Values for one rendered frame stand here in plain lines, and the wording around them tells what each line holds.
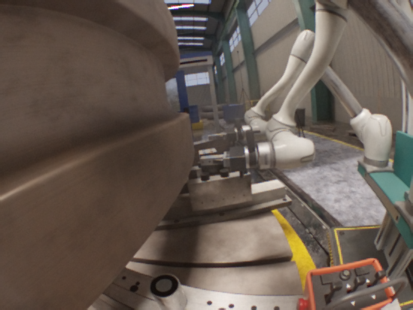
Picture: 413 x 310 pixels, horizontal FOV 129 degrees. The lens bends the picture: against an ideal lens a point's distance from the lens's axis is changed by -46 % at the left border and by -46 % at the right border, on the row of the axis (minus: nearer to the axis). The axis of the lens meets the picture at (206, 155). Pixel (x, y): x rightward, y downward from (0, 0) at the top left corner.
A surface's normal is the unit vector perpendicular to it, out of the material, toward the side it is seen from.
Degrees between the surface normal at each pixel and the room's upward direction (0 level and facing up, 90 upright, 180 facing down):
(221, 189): 90
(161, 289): 0
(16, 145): 56
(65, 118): 67
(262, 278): 0
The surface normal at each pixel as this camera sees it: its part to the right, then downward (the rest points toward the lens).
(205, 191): 0.11, 0.26
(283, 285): -0.13, -0.95
